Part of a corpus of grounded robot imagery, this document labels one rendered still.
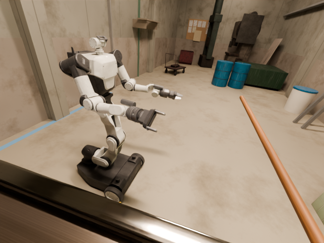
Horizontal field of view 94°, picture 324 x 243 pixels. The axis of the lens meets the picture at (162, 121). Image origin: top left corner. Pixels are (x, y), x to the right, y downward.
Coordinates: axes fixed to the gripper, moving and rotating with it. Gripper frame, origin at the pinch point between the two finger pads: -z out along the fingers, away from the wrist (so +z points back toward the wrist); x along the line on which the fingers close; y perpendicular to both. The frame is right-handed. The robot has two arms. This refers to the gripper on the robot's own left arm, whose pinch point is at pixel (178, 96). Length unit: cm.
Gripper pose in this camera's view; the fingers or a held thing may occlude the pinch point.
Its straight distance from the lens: 151.4
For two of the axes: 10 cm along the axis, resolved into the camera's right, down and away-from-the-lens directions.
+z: -9.7, -2.5, -0.3
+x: 0.7, -1.6, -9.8
